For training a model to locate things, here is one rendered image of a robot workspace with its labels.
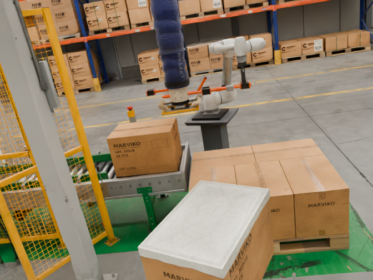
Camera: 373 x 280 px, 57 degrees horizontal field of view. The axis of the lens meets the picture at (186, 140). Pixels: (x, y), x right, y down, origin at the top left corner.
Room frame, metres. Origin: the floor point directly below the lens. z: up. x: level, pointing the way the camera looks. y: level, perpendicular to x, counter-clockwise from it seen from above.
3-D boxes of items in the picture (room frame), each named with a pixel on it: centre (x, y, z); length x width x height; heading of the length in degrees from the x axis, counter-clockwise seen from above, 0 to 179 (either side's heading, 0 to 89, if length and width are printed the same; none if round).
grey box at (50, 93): (2.26, 0.89, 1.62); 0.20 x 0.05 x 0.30; 83
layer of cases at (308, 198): (2.69, -0.58, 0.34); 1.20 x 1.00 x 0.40; 83
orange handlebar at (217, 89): (3.18, -0.21, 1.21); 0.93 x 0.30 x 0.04; 84
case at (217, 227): (1.38, -0.04, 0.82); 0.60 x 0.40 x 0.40; 147
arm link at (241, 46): (3.02, -0.61, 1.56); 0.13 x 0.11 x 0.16; 107
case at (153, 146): (3.11, 0.39, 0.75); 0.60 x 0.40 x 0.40; 80
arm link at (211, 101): (3.76, -0.35, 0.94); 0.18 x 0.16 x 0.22; 107
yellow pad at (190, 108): (2.98, 0.01, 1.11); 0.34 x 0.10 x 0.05; 84
